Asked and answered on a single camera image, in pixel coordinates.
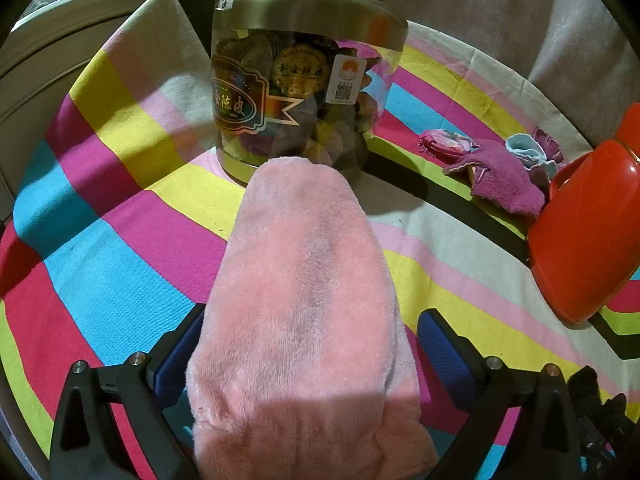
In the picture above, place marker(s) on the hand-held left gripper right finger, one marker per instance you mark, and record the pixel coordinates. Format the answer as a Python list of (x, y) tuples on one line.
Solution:
[(445, 355)]

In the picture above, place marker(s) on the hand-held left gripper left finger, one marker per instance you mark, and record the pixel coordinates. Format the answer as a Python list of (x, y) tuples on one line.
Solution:
[(175, 350)]

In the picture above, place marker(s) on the pink fluffy cloth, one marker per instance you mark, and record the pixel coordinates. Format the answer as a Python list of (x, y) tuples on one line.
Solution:
[(300, 310)]

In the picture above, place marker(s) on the colourful striped tablecloth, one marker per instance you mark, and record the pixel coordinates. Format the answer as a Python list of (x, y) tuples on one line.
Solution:
[(125, 240)]

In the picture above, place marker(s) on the purple knit glove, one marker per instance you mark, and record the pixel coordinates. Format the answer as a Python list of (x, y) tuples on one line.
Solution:
[(500, 175)]

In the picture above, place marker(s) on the red plastic container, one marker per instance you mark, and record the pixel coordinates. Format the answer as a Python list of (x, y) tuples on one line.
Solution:
[(585, 220)]

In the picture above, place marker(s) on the light blue sock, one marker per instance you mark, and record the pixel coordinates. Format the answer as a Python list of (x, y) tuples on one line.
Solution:
[(522, 150)]

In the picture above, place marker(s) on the mauve cloth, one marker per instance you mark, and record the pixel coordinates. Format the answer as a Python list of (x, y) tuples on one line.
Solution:
[(547, 142)]

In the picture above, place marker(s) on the clear jar with metal lid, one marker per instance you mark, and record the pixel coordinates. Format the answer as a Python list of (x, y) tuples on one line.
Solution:
[(280, 25)]

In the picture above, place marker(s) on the white curtain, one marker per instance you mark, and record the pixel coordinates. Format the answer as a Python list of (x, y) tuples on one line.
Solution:
[(475, 0)]

